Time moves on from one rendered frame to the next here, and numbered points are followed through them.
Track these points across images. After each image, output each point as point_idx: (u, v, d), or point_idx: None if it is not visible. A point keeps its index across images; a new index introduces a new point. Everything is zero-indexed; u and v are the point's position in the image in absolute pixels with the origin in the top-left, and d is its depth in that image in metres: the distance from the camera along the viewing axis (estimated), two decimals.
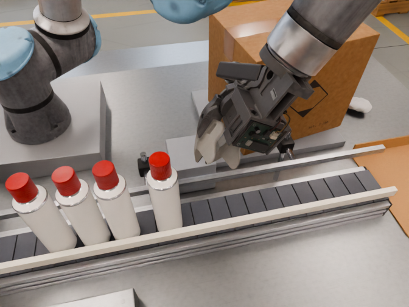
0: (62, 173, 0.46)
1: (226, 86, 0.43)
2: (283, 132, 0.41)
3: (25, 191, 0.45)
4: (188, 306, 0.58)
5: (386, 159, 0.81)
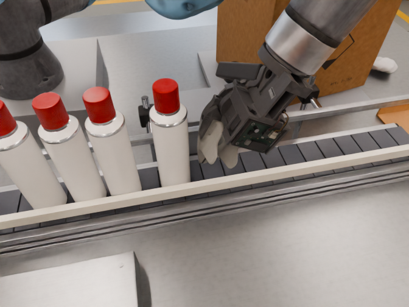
0: (45, 99, 0.37)
1: (225, 85, 0.43)
2: (282, 131, 0.41)
3: None
4: (198, 273, 0.49)
5: None
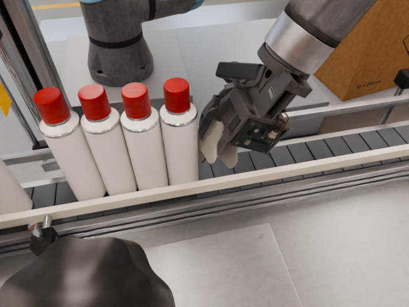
0: (91, 90, 0.39)
1: (225, 85, 0.43)
2: (282, 131, 0.41)
3: (57, 107, 0.38)
4: (323, 246, 0.52)
5: None
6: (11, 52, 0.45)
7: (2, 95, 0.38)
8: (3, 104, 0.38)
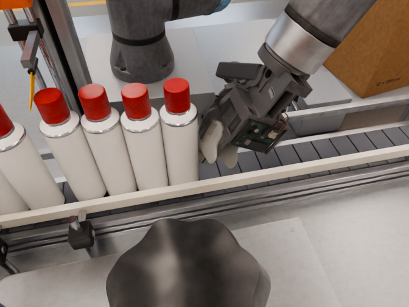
0: (91, 90, 0.39)
1: (225, 85, 0.43)
2: (282, 131, 0.41)
3: (58, 107, 0.38)
4: (351, 240, 0.53)
5: None
6: (47, 49, 0.46)
7: (31, 89, 0.38)
8: (32, 98, 0.38)
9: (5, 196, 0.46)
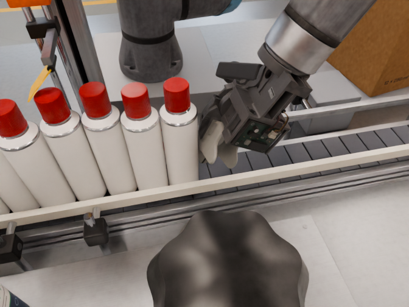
0: (92, 88, 0.39)
1: (225, 85, 0.43)
2: (282, 131, 0.41)
3: (61, 105, 0.38)
4: (362, 237, 0.53)
5: None
6: None
7: (36, 82, 0.38)
8: (34, 91, 0.38)
9: (17, 192, 0.46)
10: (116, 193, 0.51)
